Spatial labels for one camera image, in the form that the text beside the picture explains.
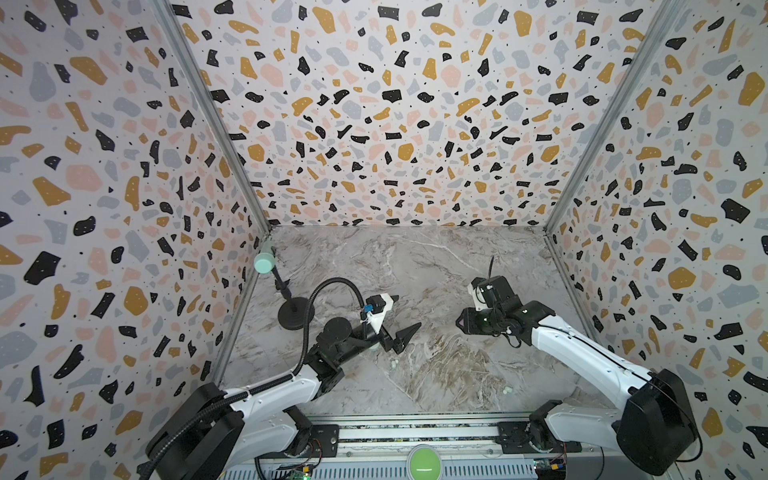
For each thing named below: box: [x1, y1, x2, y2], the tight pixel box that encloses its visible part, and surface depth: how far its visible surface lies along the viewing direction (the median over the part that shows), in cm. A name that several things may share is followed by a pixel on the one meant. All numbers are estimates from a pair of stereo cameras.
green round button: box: [406, 444, 443, 480], surface depth 71 cm
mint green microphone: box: [253, 240, 276, 274], surface depth 68 cm
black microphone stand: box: [271, 265, 315, 330], surface depth 97 cm
